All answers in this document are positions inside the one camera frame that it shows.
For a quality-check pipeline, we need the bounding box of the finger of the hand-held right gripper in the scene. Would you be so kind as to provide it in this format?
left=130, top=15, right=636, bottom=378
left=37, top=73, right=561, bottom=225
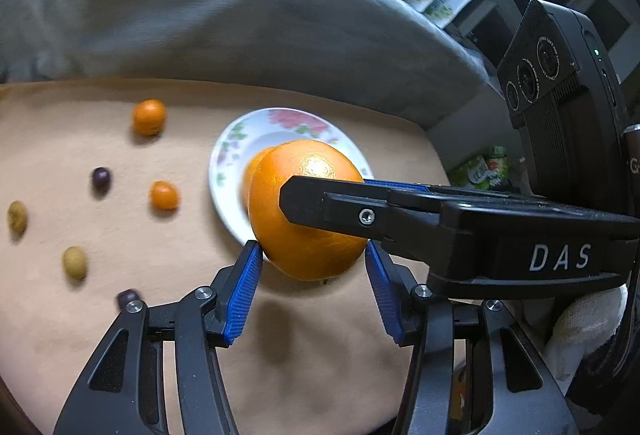
left=279, top=175, right=451, bottom=267
left=361, top=179, right=546, bottom=207

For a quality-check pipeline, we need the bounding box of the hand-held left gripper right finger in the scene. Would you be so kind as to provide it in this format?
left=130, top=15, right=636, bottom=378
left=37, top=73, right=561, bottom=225
left=364, top=239, right=573, bottom=435

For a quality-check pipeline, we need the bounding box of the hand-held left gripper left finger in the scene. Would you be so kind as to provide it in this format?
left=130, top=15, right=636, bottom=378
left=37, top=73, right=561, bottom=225
left=52, top=240, right=264, bottom=435

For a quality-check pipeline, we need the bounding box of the large orange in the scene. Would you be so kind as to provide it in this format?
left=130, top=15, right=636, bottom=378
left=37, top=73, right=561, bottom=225
left=248, top=140, right=368, bottom=282

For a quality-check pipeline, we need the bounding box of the floral white plate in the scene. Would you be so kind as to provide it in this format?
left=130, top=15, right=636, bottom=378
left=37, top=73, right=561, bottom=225
left=208, top=108, right=375, bottom=246

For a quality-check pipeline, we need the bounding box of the dark grape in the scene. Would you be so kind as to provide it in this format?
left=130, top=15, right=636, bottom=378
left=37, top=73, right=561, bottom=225
left=116, top=287, right=142, bottom=311
left=90, top=166, right=113, bottom=194

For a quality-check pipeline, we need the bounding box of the mandarin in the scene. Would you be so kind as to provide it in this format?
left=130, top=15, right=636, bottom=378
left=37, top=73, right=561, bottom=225
left=132, top=98, right=167, bottom=137

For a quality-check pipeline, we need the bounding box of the person's right hand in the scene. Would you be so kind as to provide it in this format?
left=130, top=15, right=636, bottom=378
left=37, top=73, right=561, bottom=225
left=542, top=286, right=629, bottom=383

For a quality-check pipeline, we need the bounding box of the small orange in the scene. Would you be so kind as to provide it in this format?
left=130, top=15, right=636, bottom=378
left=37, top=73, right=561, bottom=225
left=242, top=146, right=278, bottom=216

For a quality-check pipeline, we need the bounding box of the green red snack packet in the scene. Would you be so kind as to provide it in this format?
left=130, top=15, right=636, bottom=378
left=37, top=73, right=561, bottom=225
left=487, top=145, right=511, bottom=188

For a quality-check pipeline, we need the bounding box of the yellow printed packet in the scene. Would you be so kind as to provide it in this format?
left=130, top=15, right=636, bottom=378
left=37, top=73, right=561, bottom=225
left=447, top=362, right=471, bottom=423

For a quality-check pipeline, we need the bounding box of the kumquat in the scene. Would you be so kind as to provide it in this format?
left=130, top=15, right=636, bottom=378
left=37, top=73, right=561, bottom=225
left=150, top=180, right=180, bottom=212

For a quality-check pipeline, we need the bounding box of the grey blanket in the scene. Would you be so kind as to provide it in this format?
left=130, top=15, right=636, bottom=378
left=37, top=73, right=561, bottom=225
left=0, top=0, right=493, bottom=131

